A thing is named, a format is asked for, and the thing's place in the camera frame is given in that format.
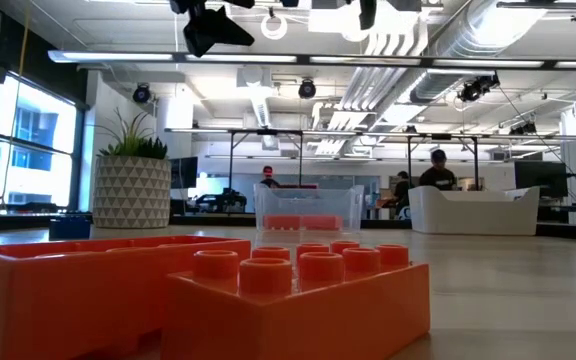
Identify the black round spotlight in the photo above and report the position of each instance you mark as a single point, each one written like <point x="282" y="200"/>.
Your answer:
<point x="141" y="94"/>
<point x="307" y="89"/>

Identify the orange toy building block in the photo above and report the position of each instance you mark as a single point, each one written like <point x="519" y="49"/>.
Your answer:
<point x="322" y="223"/>
<point x="43" y="300"/>
<point x="293" y="325"/>
<point x="282" y="223"/>

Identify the black background robot arm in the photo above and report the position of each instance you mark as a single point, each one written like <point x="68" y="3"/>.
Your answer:
<point x="223" y="200"/>

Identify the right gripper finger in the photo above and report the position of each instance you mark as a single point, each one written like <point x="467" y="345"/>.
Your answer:
<point x="367" y="12"/>

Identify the black background station frame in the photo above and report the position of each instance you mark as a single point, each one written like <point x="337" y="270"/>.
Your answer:
<point x="268" y="132"/>
<point x="443" y="136"/>

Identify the black computer monitor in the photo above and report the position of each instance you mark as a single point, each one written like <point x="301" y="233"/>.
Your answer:
<point x="184" y="172"/>
<point x="540" y="179"/>

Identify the black aluminium table frame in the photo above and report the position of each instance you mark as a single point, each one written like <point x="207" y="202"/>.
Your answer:
<point x="208" y="220"/>

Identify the white plastic bin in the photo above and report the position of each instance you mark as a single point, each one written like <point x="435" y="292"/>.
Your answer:
<point x="468" y="215"/>

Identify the black ceiling track lights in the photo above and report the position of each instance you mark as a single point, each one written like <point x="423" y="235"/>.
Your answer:
<point x="475" y="89"/>

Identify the triangle-patterned planter pot with plant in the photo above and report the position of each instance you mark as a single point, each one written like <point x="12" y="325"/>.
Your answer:
<point x="132" y="195"/>

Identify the person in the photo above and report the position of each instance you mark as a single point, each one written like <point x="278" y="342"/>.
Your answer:
<point x="402" y="192"/>
<point x="268" y="175"/>
<point x="438" y="177"/>

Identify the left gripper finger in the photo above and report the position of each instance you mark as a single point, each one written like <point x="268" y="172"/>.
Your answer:
<point x="223" y="30"/>
<point x="198" y="42"/>

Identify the clear plastic bin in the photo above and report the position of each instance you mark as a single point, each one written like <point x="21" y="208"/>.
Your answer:
<point x="308" y="200"/>

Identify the long linear ceiling light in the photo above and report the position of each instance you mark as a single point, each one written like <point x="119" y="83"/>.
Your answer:
<point x="118" y="56"/>

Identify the small square blue building block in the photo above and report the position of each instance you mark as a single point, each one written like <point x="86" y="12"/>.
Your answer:
<point x="69" y="228"/>

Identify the silver ventilation duct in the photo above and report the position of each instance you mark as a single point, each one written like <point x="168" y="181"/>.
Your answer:
<point x="478" y="30"/>

